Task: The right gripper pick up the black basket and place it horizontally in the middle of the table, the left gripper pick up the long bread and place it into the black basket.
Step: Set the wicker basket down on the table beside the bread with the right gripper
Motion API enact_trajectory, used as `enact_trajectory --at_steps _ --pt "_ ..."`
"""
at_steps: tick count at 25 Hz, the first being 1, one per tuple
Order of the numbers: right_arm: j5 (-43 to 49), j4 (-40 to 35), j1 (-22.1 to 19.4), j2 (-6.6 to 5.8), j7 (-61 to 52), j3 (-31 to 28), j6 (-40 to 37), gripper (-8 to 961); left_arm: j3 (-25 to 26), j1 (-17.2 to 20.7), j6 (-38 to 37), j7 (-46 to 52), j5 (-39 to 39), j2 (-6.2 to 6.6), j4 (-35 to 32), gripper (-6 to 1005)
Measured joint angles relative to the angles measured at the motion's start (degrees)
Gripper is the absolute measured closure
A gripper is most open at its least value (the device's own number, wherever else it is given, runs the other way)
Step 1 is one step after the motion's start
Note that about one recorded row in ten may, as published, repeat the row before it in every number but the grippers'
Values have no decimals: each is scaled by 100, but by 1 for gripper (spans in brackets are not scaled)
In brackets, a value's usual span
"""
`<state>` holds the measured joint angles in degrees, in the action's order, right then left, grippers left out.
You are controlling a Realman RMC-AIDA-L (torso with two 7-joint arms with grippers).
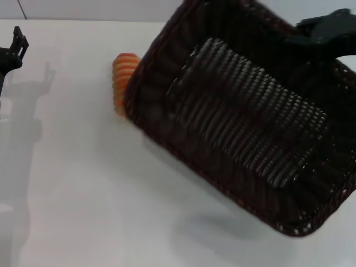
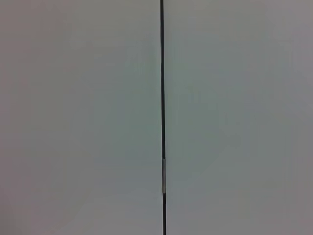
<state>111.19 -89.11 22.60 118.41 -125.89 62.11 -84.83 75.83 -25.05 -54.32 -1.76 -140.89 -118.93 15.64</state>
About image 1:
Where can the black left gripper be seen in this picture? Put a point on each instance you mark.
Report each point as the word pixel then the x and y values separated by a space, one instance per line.
pixel 6 65

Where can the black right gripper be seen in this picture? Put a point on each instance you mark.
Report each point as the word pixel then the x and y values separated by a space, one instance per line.
pixel 338 36

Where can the orange striped bread loaf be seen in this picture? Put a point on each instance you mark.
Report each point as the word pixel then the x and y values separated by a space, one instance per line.
pixel 123 75

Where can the dark brown woven basket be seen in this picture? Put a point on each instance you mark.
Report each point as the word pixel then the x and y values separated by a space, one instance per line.
pixel 236 119

